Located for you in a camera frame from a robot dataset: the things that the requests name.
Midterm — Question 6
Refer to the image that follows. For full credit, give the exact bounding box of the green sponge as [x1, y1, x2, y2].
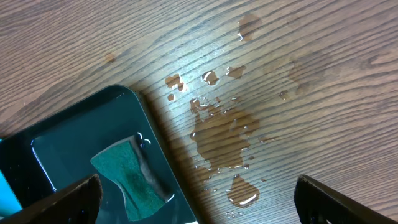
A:
[90, 136, 174, 222]

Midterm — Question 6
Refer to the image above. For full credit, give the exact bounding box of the teal plastic tray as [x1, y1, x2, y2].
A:
[0, 138, 24, 218]

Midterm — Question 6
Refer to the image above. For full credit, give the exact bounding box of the black plastic tray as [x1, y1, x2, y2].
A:
[2, 85, 203, 223]

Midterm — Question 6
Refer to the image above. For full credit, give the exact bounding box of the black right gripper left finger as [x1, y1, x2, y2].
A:
[1, 174, 103, 224]

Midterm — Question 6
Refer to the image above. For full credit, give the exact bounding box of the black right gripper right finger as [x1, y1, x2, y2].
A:
[294, 175, 397, 224]

